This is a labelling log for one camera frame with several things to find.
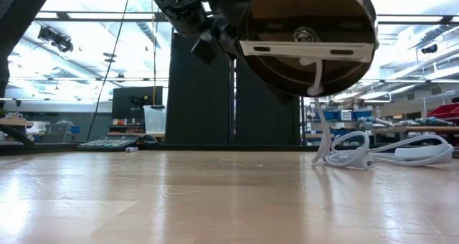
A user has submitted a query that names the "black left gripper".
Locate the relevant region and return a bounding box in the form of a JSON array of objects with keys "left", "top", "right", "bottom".
[{"left": 139, "top": 0, "right": 252, "bottom": 66}]

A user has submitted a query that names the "black computer monitor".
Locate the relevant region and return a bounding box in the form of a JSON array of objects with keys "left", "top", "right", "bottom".
[{"left": 111, "top": 85, "right": 164, "bottom": 120}]

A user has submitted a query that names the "small wooden table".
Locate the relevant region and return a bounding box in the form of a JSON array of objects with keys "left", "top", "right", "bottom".
[{"left": 0, "top": 117, "right": 35, "bottom": 146}]

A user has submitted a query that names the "white lamp power cord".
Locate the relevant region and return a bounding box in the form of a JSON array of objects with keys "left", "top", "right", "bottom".
[{"left": 300, "top": 57, "right": 455, "bottom": 172}]

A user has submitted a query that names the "clear plastic container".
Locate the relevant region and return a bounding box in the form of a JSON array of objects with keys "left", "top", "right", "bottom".
[{"left": 143, "top": 105, "right": 168, "bottom": 133}]

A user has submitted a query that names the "long wooden workbench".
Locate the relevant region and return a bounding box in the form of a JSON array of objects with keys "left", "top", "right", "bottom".
[{"left": 372, "top": 125, "right": 459, "bottom": 146}]

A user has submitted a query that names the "red storage bin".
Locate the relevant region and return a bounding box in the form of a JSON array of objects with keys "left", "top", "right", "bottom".
[{"left": 426, "top": 103, "right": 459, "bottom": 120}]

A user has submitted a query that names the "brass lamp socket base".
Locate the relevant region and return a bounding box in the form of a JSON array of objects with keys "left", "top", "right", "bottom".
[{"left": 238, "top": 0, "right": 378, "bottom": 98}]

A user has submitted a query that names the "metal storage shelf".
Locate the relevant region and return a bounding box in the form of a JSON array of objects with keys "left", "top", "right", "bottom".
[{"left": 303, "top": 105, "right": 376, "bottom": 145}]

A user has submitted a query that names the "black aluminium table frame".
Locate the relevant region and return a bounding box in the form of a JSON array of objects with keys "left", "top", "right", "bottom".
[{"left": 0, "top": 141, "right": 459, "bottom": 158}]

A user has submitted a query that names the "black hanging cable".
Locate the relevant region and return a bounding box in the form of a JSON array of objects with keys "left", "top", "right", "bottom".
[{"left": 85, "top": 0, "right": 133, "bottom": 141}]

